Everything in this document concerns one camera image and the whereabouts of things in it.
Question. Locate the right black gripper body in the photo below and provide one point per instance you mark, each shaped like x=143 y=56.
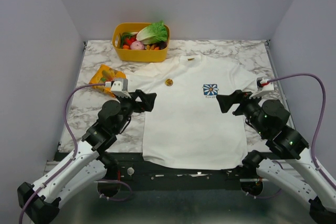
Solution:
x=240 y=104

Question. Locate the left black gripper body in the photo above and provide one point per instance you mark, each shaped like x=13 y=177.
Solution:
x=127 y=105

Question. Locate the gold round brooch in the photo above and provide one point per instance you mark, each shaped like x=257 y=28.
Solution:
x=169 y=82

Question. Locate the white t-shirt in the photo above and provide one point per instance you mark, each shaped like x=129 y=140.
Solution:
x=186 y=128

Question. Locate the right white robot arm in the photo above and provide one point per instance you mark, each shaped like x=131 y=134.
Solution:
x=316 y=189

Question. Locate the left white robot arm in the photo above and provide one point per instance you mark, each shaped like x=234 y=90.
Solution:
x=89 y=161

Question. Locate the orange snack bag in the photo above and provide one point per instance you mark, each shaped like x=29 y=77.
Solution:
x=105 y=74

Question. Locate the yellow plastic basket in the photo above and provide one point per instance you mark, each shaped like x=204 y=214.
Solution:
x=151 y=53

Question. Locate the pink toy onion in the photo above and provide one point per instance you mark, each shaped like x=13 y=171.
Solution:
x=137 y=45

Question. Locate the red toy pepper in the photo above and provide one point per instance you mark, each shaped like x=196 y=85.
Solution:
x=129 y=41

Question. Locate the green toy cabbage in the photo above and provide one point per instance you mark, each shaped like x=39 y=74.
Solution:
x=153 y=33

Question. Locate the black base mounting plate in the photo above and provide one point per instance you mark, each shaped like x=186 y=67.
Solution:
x=141 y=175

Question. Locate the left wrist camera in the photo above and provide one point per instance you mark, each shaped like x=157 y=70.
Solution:
x=119 y=87

